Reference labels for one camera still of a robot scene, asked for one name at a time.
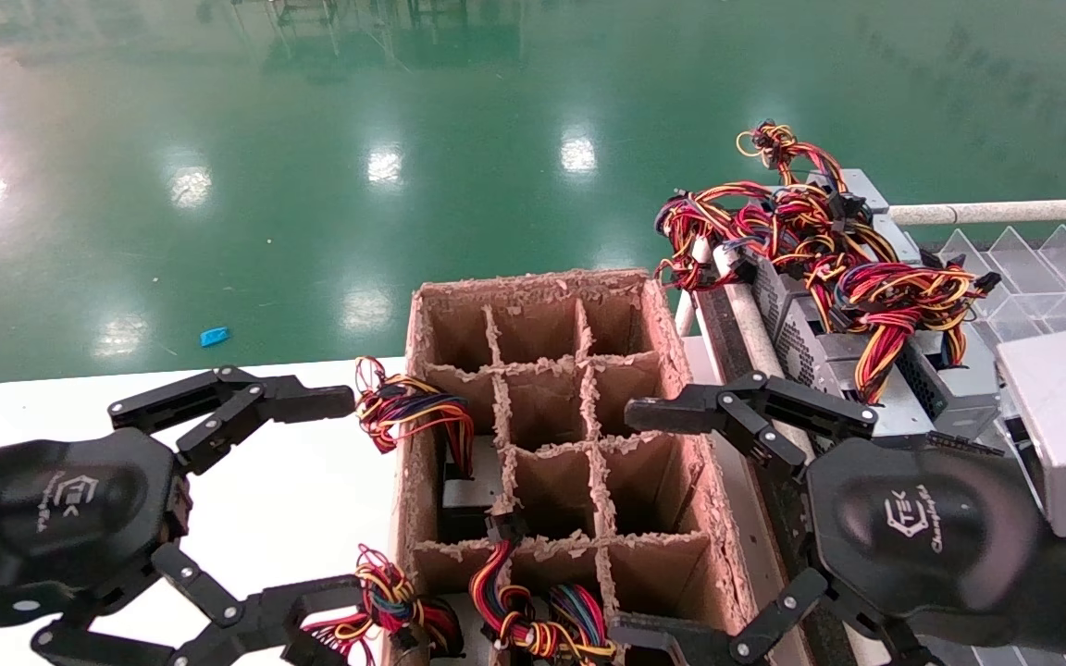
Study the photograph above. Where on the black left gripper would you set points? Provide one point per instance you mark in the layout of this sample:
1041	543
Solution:
61	518

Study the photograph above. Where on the short white pipe post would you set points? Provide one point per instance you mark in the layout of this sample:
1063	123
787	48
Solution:
684	314

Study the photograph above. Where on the white horizontal rail pipe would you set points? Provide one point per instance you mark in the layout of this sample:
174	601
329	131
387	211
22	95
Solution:
1005	212

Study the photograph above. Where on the clear plastic ridged tray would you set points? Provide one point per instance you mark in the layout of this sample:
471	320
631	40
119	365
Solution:
1051	268

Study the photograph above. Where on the small blue scrap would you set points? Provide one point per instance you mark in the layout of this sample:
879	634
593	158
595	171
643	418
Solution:
214	336

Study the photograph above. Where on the brown cardboard box with dividers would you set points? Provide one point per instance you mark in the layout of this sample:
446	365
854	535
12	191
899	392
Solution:
542	407

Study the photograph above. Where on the long white conveyor pipe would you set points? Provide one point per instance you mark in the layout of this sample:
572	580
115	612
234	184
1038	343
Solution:
755	338

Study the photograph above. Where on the black conveyor edge strip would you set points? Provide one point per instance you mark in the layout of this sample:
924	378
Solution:
725	333

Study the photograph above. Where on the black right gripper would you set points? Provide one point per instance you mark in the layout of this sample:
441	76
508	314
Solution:
922	536

